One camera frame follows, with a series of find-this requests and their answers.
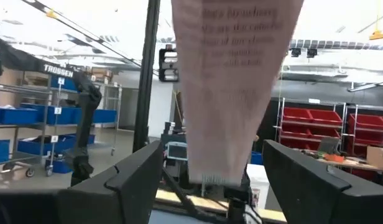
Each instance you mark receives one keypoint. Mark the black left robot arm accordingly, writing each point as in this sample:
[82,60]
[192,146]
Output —
[85,124]

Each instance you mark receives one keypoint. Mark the small monitor device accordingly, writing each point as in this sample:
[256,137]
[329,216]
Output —
[177,151]

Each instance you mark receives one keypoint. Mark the black aluminium table frame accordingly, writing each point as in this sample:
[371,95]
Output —
[146,77]

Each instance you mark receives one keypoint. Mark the pink strawberry yogurt cereal box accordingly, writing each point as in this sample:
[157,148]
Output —
[228,109]

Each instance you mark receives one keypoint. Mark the metal shelving cart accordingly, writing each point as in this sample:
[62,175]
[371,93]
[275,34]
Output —
[11,125]

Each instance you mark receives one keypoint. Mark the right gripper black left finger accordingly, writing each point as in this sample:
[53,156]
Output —
[123,193]

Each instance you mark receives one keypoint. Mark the blue plastic storage bin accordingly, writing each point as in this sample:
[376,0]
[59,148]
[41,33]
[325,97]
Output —
[36,146]
[62,115]
[65,84]
[19,115]
[256,158]
[0,151]
[104,115]

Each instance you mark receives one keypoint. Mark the small red tray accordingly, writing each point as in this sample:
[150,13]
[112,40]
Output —
[334,158]

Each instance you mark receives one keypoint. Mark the wooden-top work desk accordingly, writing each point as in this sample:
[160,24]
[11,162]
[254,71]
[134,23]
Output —
[353,163]

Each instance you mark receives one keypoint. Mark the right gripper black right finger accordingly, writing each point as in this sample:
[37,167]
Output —
[312,193]

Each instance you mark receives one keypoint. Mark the yellow ceiling pendant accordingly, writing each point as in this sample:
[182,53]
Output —
[378,35]
[51,14]

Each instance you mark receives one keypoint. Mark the red plastic storage bin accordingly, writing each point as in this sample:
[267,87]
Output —
[368,121]
[325,116]
[297,113]
[294,130]

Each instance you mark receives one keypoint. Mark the black ceiling spotlight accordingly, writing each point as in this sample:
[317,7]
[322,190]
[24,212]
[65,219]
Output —
[312,52]
[296,52]

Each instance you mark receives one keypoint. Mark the white box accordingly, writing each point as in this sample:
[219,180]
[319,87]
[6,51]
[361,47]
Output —
[258,183]

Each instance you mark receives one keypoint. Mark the metal rack for red bins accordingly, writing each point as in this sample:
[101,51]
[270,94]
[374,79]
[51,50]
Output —
[345,118]

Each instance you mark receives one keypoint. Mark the grey laptop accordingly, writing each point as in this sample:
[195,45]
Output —
[328,144]

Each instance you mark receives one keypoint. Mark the light wooden table board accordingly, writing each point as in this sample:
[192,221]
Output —
[207,203]

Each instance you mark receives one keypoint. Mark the brown cardboard box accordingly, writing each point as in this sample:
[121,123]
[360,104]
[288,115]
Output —
[102,75]
[379,157]

